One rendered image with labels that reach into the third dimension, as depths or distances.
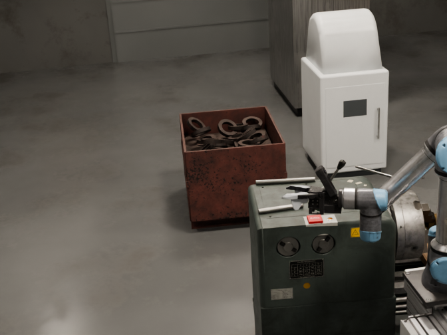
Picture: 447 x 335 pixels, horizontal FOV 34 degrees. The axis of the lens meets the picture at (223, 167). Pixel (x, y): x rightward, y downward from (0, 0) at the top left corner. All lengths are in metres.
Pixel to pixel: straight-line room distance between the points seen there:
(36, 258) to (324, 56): 2.89
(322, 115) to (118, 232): 2.01
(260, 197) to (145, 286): 2.00
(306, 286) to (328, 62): 3.40
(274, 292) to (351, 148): 3.47
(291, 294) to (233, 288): 1.83
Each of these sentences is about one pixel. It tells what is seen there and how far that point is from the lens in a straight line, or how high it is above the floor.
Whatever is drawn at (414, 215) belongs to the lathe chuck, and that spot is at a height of 1.19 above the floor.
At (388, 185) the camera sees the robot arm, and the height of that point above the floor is 1.57.
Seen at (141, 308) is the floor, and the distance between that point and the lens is 4.91.
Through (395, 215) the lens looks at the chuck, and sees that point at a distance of 3.30.
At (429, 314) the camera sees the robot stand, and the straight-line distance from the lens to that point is 2.84.
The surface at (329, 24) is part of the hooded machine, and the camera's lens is 6.39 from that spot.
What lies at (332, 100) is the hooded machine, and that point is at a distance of 6.32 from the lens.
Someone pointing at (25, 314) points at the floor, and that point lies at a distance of 5.08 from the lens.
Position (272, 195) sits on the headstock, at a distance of 3.33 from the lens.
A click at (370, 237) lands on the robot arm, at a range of 2.59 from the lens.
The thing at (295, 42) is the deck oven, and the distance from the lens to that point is 8.02.
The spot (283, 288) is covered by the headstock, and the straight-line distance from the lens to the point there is 3.19.
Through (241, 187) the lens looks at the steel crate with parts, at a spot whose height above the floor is 0.37.
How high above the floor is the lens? 2.65
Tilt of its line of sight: 22 degrees down
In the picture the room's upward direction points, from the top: 4 degrees counter-clockwise
